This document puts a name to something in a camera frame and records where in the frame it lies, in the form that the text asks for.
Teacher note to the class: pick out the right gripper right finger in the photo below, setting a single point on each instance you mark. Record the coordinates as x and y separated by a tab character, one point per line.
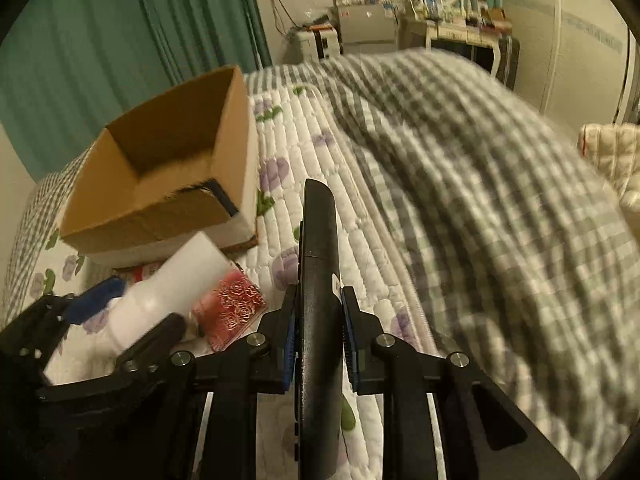
423	398

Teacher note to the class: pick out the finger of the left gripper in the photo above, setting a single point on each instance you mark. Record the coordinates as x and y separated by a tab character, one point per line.
94	300
154	347

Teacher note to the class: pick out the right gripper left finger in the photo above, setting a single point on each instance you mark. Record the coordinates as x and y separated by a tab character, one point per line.
261	362

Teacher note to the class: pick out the white squeeze bottle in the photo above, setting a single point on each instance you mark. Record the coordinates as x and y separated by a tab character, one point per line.
176	287

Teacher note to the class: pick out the black oblong object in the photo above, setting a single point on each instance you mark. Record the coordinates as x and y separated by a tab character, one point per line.
320	378

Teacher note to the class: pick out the white red cylindrical canister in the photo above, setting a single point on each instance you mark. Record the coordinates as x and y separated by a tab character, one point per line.
137	274

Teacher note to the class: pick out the red rose patterned box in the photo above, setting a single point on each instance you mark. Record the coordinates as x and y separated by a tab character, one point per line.
227	309

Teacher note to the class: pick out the brown cardboard box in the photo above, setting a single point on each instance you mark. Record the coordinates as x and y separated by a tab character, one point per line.
181	163

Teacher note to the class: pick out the grey gingham blanket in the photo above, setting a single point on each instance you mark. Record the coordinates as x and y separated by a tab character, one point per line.
473	233

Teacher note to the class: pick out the white floral quilt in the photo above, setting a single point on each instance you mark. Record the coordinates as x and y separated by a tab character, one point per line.
174	179

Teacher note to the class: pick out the large green curtain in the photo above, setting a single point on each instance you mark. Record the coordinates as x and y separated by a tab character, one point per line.
68	67

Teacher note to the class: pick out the white suitcase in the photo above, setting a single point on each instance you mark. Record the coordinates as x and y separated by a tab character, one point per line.
317	43

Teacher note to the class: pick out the small silver refrigerator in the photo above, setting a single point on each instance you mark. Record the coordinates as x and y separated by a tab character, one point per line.
367	28

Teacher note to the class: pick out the white dressing table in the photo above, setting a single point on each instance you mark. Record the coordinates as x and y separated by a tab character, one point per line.
473	43

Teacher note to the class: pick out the white louvered wardrobe door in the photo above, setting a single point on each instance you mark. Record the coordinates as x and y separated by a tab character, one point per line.
579	61

